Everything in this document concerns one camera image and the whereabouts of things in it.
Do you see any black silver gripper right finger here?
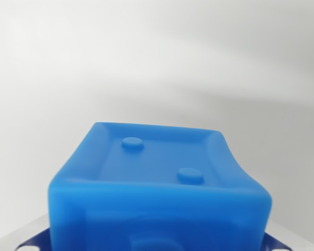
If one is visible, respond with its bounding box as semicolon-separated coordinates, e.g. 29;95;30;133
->
263;226;300;251

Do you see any blue plastic cube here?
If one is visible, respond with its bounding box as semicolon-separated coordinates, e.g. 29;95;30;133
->
47;121;273;251

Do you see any black silver gripper left finger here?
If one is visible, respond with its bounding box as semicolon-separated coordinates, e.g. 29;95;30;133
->
14;213;52;251

